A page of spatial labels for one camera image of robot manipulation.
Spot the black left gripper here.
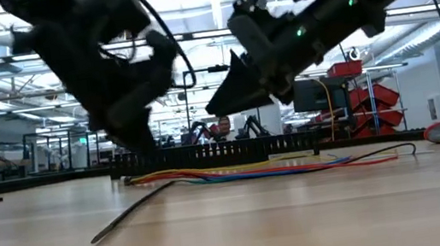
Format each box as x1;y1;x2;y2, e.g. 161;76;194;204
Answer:
34;18;184;165

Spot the black left camera cable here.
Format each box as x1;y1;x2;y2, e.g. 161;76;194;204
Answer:
125;0;199;97

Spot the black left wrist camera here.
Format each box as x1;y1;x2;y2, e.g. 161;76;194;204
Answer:
144;26;181;72

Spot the black ceiling cable reel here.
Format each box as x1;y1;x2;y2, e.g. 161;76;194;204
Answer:
344;45;363;63

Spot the white wall box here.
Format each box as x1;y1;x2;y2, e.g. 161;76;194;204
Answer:
425;93;440;123

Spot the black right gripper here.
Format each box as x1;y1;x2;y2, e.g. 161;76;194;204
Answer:
190;0;373;120

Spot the black slotted cable tray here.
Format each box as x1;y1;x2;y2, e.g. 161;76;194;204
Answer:
106;125;322;185

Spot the metal shelf rack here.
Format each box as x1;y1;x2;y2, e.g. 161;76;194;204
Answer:
341;61;419;141

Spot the multicoloured wire harness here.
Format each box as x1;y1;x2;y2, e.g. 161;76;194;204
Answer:
122;133;419;200

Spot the yellow hanging cable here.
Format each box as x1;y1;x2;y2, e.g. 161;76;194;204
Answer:
311;75;338;144

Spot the person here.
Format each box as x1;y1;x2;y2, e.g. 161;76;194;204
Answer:
215;114;235;139

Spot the black background gantry frame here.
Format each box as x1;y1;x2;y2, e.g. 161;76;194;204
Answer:
179;61;244;145

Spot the small red storage bin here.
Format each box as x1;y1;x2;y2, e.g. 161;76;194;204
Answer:
325;58;365;80

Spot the black monitor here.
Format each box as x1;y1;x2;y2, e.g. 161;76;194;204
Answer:
290;73;351;115

